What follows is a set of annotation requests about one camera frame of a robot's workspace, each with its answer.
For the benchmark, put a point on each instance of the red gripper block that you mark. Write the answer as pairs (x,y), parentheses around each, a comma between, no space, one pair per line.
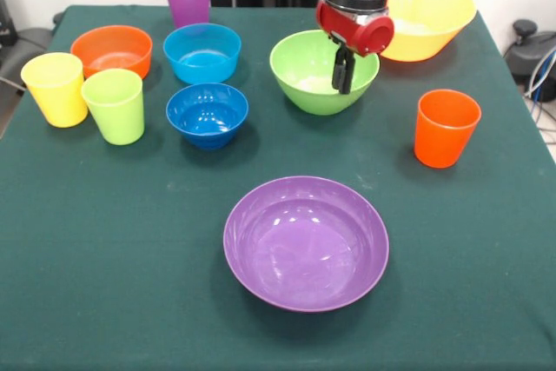
(341,25)

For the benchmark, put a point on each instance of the green plastic bowl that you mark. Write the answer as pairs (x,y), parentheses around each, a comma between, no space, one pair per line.
(299,67)

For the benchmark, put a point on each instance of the purple plastic bowl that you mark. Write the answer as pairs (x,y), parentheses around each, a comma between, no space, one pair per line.
(304,249)

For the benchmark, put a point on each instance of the large yellow plastic bowl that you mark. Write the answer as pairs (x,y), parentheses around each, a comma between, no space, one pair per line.
(438,10)

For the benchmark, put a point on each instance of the red plastic cup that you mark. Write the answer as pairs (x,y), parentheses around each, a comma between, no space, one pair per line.
(443,136)

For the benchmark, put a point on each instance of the light blue plastic bowl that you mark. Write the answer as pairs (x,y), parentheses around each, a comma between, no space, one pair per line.
(202,62)

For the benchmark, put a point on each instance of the dark blue plastic bowl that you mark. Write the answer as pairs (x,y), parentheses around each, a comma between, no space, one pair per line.
(206,119)

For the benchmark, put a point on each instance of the purple plastic cup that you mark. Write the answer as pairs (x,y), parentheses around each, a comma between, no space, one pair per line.
(187,1)

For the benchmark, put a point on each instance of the green plastic cup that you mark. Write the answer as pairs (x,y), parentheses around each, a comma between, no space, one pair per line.
(115,110)

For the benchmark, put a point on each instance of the orange-red plastic bowl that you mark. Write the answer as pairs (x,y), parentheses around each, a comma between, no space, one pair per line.
(113,47)

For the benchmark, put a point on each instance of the dark green tablecloth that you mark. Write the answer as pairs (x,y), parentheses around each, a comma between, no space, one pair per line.
(108,236)

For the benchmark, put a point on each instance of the yellow plastic cup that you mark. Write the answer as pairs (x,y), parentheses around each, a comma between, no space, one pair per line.
(56,93)

